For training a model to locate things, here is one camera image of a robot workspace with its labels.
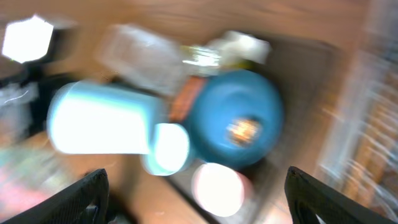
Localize blue plate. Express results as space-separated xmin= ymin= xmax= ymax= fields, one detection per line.
xmin=183 ymin=70 xmax=284 ymax=169

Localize clear plastic container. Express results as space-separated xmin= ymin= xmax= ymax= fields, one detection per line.
xmin=96 ymin=24 xmax=188 ymax=96

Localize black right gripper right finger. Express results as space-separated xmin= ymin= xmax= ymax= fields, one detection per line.
xmin=284 ymin=166 xmax=394 ymax=224

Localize brown food scraps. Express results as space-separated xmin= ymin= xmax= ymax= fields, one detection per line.
xmin=227 ymin=118 xmax=262 ymax=147

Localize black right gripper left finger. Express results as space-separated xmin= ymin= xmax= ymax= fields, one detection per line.
xmin=5 ymin=169 xmax=109 ymax=224

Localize crumpled white tissue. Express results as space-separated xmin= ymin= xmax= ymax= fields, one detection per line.
xmin=207 ymin=30 xmax=272 ymax=67

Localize light blue cup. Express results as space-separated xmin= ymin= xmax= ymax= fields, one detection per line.
xmin=46 ymin=81 xmax=165 ymax=154

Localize light blue rice bowl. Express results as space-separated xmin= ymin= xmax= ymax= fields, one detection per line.
xmin=141 ymin=123 xmax=195 ymax=176

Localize brown serving tray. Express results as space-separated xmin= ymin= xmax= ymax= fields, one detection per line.
xmin=166 ymin=35 xmax=339 ymax=224

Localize grey dishwasher rack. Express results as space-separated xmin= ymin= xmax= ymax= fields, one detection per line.
xmin=318 ymin=0 xmax=397 ymax=222

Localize crumpled foil snack wrapper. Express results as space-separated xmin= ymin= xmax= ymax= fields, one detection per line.
xmin=181 ymin=45 xmax=221 ymax=77

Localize orange carrot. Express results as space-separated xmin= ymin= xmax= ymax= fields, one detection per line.
xmin=169 ymin=76 xmax=207 ymax=123

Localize pink cup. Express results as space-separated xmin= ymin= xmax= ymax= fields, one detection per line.
xmin=191 ymin=163 xmax=252 ymax=217

